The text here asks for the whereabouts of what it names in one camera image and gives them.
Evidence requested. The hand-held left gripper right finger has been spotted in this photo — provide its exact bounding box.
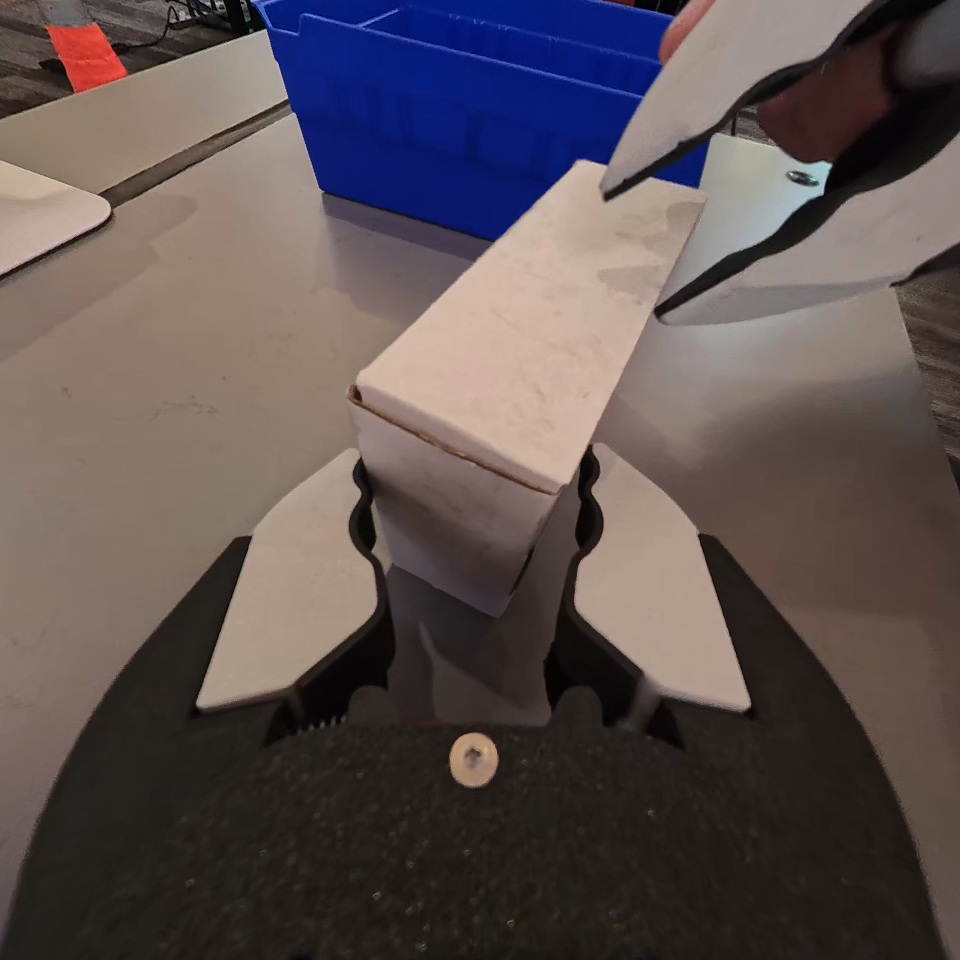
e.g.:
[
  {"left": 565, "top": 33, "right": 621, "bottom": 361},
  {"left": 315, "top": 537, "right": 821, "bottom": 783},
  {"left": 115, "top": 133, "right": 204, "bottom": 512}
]
[{"left": 549, "top": 444, "right": 752, "bottom": 730}]

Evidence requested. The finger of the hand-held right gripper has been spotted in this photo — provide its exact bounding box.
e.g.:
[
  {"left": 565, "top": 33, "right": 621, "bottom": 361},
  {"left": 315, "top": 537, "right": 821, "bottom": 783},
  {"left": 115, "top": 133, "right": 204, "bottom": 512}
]
[
  {"left": 654, "top": 133, "right": 960, "bottom": 329},
  {"left": 602, "top": 0, "right": 894, "bottom": 204}
]

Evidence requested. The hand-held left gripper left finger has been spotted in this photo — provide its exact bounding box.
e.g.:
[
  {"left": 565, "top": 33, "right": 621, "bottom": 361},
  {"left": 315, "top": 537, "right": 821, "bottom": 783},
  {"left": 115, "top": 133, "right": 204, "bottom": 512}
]
[{"left": 195, "top": 447, "right": 396, "bottom": 725}]

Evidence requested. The white cardboard mailer box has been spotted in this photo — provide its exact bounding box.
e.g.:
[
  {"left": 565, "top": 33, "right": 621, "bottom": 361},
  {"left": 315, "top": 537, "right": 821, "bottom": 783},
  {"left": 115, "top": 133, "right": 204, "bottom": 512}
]
[{"left": 346, "top": 159, "right": 709, "bottom": 619}]

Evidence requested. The blue plastic bin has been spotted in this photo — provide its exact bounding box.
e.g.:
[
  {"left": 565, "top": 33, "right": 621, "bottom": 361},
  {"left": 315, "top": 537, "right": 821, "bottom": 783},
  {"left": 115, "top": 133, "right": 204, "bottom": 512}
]
[{"left": 253, "top": 0, "right": 712, "bottom": 243}]

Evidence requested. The person's right hand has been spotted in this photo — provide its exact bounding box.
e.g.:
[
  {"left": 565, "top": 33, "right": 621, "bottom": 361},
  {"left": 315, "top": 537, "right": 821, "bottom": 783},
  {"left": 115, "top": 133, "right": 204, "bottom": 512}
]
[{"left": 660, "top": 0, "right": 905, "bottom": 164}]

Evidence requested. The white document stand base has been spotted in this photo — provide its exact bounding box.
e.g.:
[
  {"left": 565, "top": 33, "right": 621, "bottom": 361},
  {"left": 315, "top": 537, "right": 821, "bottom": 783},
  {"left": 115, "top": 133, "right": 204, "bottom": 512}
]
[{"left": 0, "top": 159, "right": 114, "bottom": 280}]

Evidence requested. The orange traffic cone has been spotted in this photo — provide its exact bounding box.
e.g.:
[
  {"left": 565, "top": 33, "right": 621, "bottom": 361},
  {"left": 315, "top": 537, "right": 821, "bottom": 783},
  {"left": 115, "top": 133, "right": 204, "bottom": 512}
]
[{"left": 41, "top": 0, "right": 130, "bottom": 96}]

